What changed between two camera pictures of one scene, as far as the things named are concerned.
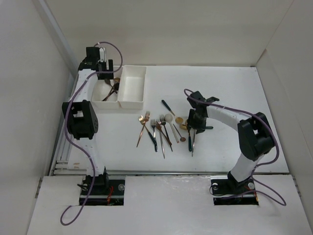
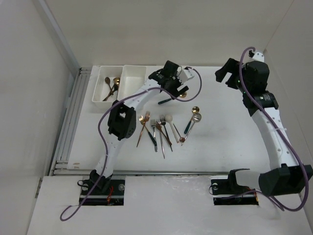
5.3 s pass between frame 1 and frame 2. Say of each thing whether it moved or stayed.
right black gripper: moved
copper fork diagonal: stayed
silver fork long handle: stayed
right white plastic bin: stayed
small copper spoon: stayed
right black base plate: stayed
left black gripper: moved
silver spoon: moved
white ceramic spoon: stayed
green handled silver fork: stayed
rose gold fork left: stayed
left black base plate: stayed
